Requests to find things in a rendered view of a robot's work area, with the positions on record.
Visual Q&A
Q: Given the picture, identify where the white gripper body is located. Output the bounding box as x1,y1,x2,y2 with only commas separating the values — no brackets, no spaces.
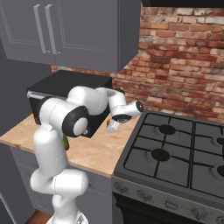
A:
105,118,122,134

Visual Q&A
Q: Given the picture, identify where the green cucumber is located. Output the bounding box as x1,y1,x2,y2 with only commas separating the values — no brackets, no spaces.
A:
61,134,71,151

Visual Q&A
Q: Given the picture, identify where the grey base cupboard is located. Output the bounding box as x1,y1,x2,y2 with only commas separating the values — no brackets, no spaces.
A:
8,144,116,224

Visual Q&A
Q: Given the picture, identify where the grey gas hob stove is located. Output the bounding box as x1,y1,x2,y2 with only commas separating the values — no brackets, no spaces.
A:
111,109,224,224

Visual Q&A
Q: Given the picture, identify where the black microwave oven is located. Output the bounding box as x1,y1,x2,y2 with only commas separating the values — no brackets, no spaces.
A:
26,69,114,139

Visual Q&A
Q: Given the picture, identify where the black oven door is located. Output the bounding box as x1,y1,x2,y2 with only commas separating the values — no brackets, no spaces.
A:
112,192,224,224

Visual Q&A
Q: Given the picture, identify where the grey tall housing panel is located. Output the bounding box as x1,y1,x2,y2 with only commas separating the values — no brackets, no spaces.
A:
0,38,54,224

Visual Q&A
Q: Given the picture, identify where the black extractor hood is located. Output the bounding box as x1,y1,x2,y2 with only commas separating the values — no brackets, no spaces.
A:
141,0,224,9

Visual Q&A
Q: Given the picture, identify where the grey wall cupboard carcass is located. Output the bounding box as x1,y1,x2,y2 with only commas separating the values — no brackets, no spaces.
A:
117,0,142,74

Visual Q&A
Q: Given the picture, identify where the grey wall cupboard door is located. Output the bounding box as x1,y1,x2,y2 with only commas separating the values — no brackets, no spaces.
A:
44,0,121,74
0,0,56,66

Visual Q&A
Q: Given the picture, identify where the grey cupboard door handle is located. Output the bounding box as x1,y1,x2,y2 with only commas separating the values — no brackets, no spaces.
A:
32,3,51,55
44,3,61,56

